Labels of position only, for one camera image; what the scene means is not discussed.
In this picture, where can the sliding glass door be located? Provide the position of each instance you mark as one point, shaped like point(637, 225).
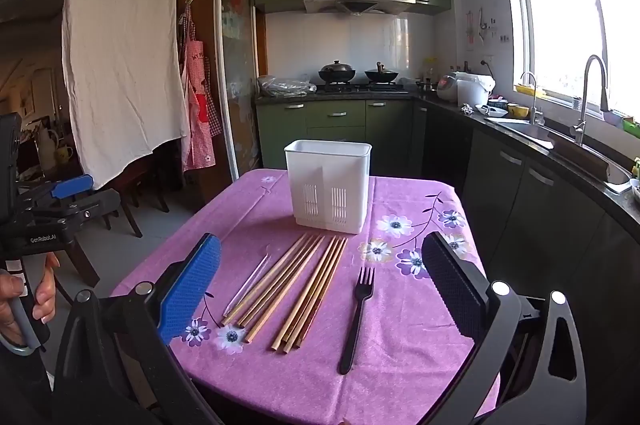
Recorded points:
point(240, 80)

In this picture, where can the small steel faucet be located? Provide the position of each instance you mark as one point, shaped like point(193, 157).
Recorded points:
point(535, 105)

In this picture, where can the white bowl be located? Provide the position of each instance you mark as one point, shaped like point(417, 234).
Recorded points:
point(482, 109)

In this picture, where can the black lidded pot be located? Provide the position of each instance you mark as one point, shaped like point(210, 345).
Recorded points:
point(336, 72)

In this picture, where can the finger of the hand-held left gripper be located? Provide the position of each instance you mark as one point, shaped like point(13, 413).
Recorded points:
point(100, 207)
point(72, 187)

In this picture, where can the person's left hand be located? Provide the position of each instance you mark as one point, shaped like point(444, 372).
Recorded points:
point(47, 290)

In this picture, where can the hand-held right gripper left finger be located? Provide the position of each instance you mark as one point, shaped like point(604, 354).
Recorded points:
point(190, 290)

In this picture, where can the yellow mug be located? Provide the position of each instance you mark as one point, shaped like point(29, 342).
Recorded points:
point(63, 155)

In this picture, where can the black wok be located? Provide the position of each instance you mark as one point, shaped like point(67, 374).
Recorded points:
point(382, 76)

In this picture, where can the kitchen window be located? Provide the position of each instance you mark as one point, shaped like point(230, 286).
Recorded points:
point(565, 20)

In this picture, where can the white rice cooker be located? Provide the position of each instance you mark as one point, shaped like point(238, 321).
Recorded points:
point(446, 89)
point(472, 90)

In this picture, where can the black plastic fork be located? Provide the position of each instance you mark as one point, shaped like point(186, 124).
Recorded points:
point(356, 325)

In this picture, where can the clear plastic bag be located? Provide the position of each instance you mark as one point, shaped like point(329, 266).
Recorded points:
point(285, 86)

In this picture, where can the dark base cabinets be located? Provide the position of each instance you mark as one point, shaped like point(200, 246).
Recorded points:
point(540, 225)

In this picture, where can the person's left forearm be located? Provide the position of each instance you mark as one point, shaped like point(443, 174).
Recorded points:
point(20, 385)

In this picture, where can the white plastic utensil holder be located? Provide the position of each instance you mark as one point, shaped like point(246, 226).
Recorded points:
point(325, 170)

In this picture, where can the row of wooden chopsticks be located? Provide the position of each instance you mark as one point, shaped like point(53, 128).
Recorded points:
point(310, 285)

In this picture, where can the wall hooks with utensils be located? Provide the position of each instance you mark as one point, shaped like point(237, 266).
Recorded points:
point(480, 27)

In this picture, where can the wooden chair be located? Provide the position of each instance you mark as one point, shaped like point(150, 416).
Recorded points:
point(132, 200)

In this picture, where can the red checkered apron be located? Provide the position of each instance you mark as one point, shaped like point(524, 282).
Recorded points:
point(197, 105)

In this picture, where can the clear plastic straw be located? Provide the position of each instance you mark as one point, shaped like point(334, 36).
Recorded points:
point(246, 285)

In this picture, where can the purple floral tablecloth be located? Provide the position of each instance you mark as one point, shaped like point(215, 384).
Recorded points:
point(400, 355)

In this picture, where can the white jug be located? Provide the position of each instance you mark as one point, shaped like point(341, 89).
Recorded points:
point(46, 150)

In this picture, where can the steel sink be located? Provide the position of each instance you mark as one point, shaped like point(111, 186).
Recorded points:
point(525, 132)

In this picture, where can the yellow cloth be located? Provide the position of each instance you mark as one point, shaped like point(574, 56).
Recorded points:
point(530, 91)

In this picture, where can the green box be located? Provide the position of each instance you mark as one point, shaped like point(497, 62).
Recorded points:
point(630, 122)

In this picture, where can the brown wooden board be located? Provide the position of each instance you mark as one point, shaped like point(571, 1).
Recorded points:
point(582, 160)

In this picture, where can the white hanging sheet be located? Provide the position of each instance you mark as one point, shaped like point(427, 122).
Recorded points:
point(125, 55)

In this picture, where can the tall steel faucet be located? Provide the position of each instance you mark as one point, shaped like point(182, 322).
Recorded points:
point(581, 115)

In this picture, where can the gas stove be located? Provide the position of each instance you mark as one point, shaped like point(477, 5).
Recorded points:
point(360, 88)

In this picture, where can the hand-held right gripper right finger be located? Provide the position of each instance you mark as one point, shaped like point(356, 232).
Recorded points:
point(452, 290)

